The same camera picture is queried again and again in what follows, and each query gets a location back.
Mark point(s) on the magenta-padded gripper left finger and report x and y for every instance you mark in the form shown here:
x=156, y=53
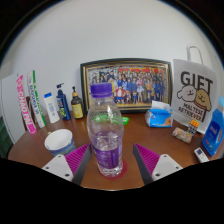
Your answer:
x=56, y=165

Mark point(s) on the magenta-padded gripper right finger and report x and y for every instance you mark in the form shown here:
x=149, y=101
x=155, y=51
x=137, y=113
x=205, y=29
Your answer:
x=165, y=166

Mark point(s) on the clear purple-capped water bottle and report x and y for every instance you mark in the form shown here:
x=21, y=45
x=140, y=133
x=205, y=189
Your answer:
x=105, y=140

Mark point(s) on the blue patterned mug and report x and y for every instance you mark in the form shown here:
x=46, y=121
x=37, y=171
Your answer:
x=60, y=141

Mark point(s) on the small patterned box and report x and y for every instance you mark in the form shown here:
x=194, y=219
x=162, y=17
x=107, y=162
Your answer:
x=182, y=135

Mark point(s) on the small white remote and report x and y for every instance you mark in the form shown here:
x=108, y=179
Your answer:
x=201, y=155

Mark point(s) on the colourful puzzle cube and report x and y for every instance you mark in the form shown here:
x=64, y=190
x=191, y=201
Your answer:
x=193, y=127

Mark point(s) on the blue tissue pack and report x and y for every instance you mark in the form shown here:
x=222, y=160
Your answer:
x=159, y=117

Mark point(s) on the white blue-capped lotion bottle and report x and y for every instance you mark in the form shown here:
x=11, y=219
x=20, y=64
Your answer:
x=52, y=108

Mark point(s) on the blue detergent bottle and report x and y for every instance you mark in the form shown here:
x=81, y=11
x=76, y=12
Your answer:
x=215, y=133

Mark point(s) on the small green box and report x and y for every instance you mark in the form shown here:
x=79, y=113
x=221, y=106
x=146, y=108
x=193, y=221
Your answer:
x=125, y=120

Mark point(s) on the dark blue pump bottle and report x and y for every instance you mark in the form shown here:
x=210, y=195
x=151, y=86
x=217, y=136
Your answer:
x=63, y=105

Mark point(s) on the brown yellow-labelled pump bottle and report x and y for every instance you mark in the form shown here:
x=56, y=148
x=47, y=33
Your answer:
x=77, y=107

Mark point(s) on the brown wooden chair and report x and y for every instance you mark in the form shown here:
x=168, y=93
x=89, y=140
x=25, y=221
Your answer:
x=29, y=106

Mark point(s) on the long pink box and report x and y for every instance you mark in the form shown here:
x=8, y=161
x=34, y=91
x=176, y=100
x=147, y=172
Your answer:
x=25, y=106

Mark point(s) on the long green and white box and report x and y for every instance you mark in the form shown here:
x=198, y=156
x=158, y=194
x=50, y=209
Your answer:
x=36, y=100

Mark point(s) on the white paper gift bag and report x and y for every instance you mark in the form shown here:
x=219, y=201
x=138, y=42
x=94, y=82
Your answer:
x=193, y=96

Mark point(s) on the framed group photo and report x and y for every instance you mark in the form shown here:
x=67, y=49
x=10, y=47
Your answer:
x=133, y=83

